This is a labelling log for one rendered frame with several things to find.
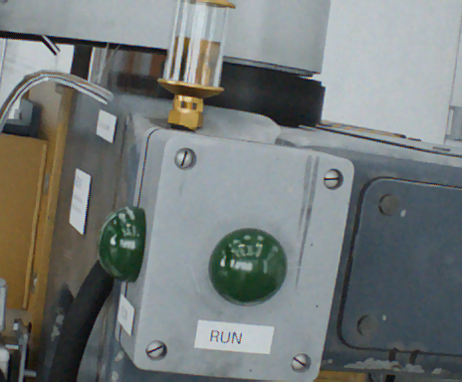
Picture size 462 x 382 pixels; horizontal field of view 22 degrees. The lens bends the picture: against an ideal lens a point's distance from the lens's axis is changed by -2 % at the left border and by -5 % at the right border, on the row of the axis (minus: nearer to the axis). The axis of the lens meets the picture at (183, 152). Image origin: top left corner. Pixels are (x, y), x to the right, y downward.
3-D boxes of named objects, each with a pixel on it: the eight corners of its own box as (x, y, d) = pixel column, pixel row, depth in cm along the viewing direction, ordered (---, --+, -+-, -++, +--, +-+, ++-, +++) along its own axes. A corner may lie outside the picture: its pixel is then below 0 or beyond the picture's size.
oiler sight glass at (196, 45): (168, 79, 52) (180, -2, 52) (157, 78, 55) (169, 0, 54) (225, 88, 53) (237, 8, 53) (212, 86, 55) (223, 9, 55)
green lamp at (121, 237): (98, 285, 46) (109, 206, 46) (87, 271, 49) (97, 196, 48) (163, 292, 46) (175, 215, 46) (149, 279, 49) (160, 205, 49)
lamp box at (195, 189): (131, 369, 45) (166, 132, 45) (113, 342, 50) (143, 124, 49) (317, 385, 47) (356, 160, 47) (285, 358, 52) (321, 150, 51)
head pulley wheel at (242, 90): (173, 106, 61) (180, 57, 61) (140, 99, 70) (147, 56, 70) (343, 132, 63) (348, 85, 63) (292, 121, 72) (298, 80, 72)
